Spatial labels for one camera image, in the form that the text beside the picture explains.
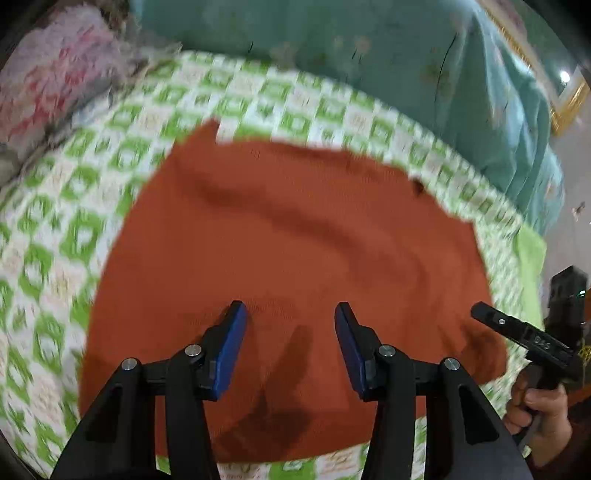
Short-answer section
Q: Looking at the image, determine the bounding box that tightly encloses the orange knitted sweater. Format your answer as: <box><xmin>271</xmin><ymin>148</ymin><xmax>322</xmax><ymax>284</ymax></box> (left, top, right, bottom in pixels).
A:
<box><xmin>79</xmin><ymin>121</ymin><xmax>507</xmax><ymax>463</ymax></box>

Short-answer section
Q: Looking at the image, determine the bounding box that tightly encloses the person's right hand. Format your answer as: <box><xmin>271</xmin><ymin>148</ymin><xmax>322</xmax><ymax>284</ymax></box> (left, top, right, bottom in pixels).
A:
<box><xmin>503</xmin><ymin>367</ymin><xmax>573</xmax><ymax>467</ymax></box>

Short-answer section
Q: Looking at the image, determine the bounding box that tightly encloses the green white patterned bedsheet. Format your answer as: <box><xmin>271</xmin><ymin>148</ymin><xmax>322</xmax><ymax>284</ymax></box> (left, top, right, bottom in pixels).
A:
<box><xmin>1</xmin><ymin>52</ymin><xmax>537</xmax><ymax>477</ymax></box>

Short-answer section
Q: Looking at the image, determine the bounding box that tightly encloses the gold framed mirror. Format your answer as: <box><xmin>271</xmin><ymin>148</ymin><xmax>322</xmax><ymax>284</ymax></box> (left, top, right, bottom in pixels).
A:
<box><xmin>480</xmin><ymin>1</ymin><xmax>590</xmax><ymax>136</ymax></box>

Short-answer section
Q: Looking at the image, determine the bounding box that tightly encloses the teal floral blanket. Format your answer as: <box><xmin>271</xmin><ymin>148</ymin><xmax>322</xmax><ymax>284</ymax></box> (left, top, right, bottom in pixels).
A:
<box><xmin>131</xmin><ymin>1</ymin><xmax>564</xmax><ymax>234</ymax></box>

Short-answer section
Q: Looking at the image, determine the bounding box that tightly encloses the pink white fuzzy cloth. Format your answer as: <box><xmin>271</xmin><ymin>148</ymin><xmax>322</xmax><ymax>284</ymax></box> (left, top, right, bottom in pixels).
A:
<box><xmin>1</xmin><ymin>1</ymin><xmax>181</xmax><ymax>165</ymax></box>

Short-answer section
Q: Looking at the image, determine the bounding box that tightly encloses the black camera box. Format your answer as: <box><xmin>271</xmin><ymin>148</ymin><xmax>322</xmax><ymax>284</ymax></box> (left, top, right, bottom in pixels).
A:
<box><xmin>546</xmin><ymin>265</ymin><xmax>588</xmax><ymax>348</ymax></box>

